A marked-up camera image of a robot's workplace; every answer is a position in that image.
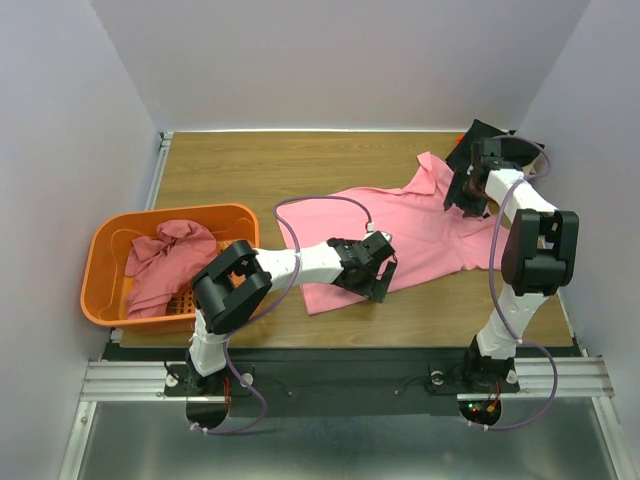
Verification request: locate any folded beige t shirt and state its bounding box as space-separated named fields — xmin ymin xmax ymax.
xmin=522 ymin=157 xmax=540 ymax=180

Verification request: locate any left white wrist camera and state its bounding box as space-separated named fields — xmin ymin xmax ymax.
xmin=364 ymin=221 xmax=392 ymax=243

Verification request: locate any light pink t shirt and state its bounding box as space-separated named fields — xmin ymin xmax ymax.
xmin=278 ymin=152 xmax=496 ymax=292

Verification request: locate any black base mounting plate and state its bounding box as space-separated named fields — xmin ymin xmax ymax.
xmin=102 ymin=345 xmax=551 ymax=419

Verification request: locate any folded black t shirt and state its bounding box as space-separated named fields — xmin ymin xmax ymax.
xmin=445 ymin=119 xmax=540 ymax=171

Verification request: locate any aluminium frame rail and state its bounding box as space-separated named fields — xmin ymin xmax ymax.
xmin=79 ymin=130 xmax=174 ymax=402

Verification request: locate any dusty rose shirt in basket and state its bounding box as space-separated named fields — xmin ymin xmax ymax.
xmin=125 ymin=220 xmax=217 ymax=319

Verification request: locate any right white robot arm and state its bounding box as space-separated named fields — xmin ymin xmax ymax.
xmin=443 ymin=135 xmax=579 ymax=390

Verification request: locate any orange plastic basket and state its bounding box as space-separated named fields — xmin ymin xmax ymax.
xmin=80 ymin=203 xmax=260 ymax=335

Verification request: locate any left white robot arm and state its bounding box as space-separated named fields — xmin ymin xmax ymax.
xmin=187 ymin=231 xmax=397 ymax=394

